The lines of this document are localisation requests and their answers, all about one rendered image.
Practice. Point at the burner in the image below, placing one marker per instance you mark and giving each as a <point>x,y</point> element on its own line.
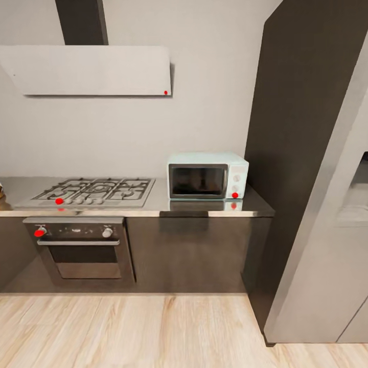
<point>93,193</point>

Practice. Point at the fridge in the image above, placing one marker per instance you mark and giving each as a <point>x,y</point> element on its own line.
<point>307,148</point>

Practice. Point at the range hood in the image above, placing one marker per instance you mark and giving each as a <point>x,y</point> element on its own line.
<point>87,64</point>

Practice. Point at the microwave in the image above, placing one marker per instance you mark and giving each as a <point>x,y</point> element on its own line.
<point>206,175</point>

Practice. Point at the oven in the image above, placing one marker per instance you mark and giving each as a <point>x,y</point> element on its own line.
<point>84,251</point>

